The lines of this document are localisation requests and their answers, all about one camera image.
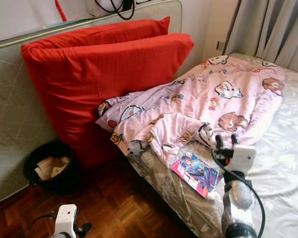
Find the colourful comic book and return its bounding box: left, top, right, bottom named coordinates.
left=170, top=151, right=221, bottom=199

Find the pink cartoon print blanket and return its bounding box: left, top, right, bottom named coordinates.
left=95, top=55, right=285, bottom=167

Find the black waste bin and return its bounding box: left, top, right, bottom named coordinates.
left=23, top=140, right=80, bottom=195

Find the bed with grey floral sheet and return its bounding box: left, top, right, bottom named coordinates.
left=127, top=52, right=298, bottom=238

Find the crumpled paper waste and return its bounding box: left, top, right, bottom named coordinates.
left=35, top=155, right=71, bottom=180

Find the white quilted mattress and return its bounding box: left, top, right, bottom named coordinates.
left=0, top=0, right=183, bottom=205

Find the grey curtain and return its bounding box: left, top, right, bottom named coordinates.
left=223, top=0, right=298, bottom=75

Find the red foam cushion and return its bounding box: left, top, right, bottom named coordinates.
left=21, top=33, right=194, bottom=169
left=27, top=16, right=171, bottom=49

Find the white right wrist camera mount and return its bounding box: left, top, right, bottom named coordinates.
left=231, top=145, right=257, bottom=173

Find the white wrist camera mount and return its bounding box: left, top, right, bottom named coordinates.
left=231, top=145, right=257, bottom=173
left=54, top=204, right=77, bottom=238

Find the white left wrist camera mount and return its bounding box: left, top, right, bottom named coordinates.
left=54, top=204, right=77, bottom=238

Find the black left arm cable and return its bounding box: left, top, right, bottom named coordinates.
left=20, top=212, right=56, bottom=238

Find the red strap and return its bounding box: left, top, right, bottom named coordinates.
left=54, top=0, right=67, bottom=22

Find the white bag with black strap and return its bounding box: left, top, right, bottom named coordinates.
left=87, top=0, right=152, bottom=20

